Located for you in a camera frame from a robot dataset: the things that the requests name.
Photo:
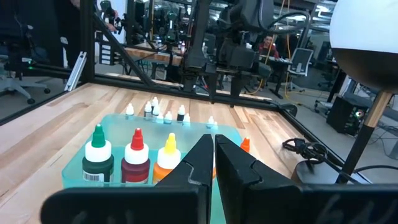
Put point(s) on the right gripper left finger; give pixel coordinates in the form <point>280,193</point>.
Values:
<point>174,199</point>

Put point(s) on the white globe table lamp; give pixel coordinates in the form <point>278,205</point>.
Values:
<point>363,31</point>

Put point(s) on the black aluminium table frame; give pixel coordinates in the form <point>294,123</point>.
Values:
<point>87,46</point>

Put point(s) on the white office chair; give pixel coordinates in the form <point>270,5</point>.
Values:
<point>300,59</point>

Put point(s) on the large orange-capped dye bottle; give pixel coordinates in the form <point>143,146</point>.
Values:
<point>245,145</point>

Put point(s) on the large yellow-capped dye bottle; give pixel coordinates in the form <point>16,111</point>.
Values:
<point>168,158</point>

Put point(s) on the small pale-labelled dye bottle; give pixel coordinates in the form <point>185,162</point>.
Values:
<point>211,120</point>

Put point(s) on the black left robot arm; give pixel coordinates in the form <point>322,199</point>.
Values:
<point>248,12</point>

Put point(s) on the wooden workbench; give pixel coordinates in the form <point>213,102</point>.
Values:
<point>149,55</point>

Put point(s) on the large green-capped dye bottle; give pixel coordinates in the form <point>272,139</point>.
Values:
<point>98,165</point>

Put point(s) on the person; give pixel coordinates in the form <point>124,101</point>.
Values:
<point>267,46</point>

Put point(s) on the black computer tower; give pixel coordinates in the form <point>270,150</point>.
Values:
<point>342,115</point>

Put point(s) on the teal translucent plastic bin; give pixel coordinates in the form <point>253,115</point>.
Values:
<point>146,130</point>

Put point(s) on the small white-labelled dye bottle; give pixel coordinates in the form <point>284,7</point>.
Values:
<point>156,110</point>

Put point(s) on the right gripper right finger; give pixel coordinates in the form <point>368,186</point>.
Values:
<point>248,193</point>

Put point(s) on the grey office chair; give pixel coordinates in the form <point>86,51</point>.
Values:
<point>18,84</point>

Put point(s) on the large red-capped dye bottle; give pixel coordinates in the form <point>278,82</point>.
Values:
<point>135,168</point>

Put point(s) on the silver aluminium extrusion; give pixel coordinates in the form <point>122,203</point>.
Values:
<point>76,70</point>

